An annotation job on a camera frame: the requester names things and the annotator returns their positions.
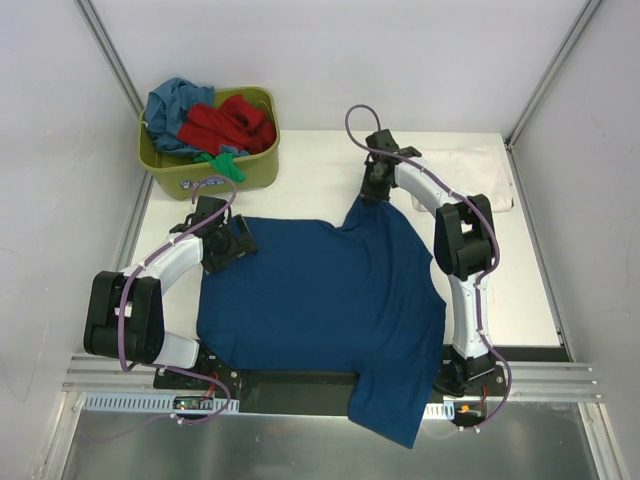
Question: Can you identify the dark blue printed t-shirt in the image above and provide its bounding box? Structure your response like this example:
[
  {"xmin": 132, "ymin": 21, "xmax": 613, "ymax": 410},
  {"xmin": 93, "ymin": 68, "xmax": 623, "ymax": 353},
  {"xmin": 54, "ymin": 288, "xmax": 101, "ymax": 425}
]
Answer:
[{"xmin": 196, "ymin": 199, "xmax": 446, "ymax": 448}]

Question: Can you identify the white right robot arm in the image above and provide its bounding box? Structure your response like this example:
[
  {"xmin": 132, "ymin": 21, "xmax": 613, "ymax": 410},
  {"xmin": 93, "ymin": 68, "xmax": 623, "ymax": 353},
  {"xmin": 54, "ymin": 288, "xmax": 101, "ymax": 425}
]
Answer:
[{"xmin": 360, "ymin": 129, "xmax": 500, "ymax": 397}]

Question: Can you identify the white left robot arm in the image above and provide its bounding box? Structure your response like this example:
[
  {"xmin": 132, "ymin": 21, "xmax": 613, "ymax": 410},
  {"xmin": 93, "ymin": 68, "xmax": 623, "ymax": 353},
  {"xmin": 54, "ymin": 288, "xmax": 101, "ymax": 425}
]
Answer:
[{"xmin": 83, "ymin": 197, "xmax": 258, "ymax": 389}]

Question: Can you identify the green t-shirt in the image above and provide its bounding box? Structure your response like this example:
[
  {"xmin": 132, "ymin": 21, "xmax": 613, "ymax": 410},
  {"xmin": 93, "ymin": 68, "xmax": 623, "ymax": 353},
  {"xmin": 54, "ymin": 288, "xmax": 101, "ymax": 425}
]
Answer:
[{"xmin": 194, "ymin": 152, "xmax": 247, "ymax": 183}]

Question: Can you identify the olive green plastic bin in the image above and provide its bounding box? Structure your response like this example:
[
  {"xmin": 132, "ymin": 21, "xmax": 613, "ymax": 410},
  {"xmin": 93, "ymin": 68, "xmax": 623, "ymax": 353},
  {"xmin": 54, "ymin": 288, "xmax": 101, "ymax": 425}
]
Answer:
[{"xmin": 138, "ymin": 86, "xmax": 281, "ymax": 200}]

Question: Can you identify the white folded t-shirt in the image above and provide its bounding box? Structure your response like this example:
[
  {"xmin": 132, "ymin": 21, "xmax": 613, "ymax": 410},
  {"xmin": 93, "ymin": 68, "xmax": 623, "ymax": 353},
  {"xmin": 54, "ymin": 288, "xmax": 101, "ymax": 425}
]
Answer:
[{"xmin": 414, "ymin": 145, "xmax": 514, "ymax": 213}]

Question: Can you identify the red t-shirt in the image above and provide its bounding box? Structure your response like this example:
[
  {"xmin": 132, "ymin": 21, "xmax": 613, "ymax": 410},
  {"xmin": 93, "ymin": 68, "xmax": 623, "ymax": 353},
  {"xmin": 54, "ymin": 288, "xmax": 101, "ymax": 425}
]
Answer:
[{"xmin": 177, "ymin": 94, "xmax": 277, "ymax": 155}]

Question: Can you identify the light blue t-shirt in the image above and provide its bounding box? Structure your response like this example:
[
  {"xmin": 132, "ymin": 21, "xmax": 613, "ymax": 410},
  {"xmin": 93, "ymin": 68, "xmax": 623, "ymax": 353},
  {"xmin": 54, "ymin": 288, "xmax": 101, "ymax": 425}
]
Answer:
[{"xmin": 144, "ymin": 77, "xmax": 215, "ymax": 157}]

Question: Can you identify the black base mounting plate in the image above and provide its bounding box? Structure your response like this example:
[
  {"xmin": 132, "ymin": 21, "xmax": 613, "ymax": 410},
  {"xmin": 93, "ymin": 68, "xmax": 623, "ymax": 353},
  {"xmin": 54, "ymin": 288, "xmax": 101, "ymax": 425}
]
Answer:
[{"xmin": 152, "ymin": 345, "xmax": 506, "ymax": 416}]

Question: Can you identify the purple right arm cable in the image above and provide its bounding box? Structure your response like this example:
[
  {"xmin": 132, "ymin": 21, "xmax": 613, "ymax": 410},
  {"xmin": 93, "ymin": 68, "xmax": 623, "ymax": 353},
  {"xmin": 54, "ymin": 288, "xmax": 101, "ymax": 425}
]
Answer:
[{"xmin": 344, "ymin": 104, "xmax": 514, "ymax": 434}]

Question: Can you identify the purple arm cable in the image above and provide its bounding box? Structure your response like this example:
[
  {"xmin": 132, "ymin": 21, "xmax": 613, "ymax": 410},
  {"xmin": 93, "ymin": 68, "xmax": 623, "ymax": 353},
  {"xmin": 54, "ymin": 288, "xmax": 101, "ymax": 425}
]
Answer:
[
  {"xmin": 119, "ymin": 175, "xmax": 239, "ymax": 426},
  {"xmin": 344, "ymin": 104, "xmax": 514, "ymax": 434}
]

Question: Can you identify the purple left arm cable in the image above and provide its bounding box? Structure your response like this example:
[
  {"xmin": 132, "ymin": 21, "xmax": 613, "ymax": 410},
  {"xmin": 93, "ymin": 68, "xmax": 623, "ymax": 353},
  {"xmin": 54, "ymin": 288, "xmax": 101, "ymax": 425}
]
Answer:
[{"xmin": 119, "ymin": 175, "xmax": 239, "ymax": 426}]

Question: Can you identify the white slotted cable duct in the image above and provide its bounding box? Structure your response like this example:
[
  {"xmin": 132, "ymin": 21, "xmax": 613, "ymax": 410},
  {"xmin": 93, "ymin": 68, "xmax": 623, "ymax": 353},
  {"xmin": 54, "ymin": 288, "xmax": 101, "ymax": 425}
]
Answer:
[{"xmin": 84, "ymin": 393, "xmax": 240, "ymax": 416}]

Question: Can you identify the right aluminium frame post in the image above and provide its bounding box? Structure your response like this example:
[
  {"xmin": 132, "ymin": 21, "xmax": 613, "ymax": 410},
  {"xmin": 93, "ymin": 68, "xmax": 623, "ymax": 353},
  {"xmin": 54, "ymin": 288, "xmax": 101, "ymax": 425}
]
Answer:
[{"xmin": 505, "ymin": 0, "xmax": 606, "ymax": 151}]

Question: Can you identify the aluminium frame post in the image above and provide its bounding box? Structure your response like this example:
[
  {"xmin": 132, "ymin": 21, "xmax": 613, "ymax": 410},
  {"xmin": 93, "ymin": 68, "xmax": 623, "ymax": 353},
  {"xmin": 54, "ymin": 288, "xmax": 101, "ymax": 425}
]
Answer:
[
  {"xmin": 74, "ymin": 0, "xmax": 143, "ymax": 117},
  {"xmin": 505, "ymin": 0, "xmax": 606, "ymax": 151}
]

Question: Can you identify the left aluminium frame post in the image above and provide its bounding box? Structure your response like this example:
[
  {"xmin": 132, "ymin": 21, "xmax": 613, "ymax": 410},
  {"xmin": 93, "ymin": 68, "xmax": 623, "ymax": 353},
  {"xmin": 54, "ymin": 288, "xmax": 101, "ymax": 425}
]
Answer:
[{"xmin": 74, "ymin": 0, "xmax": 143, "ymax": 117}]

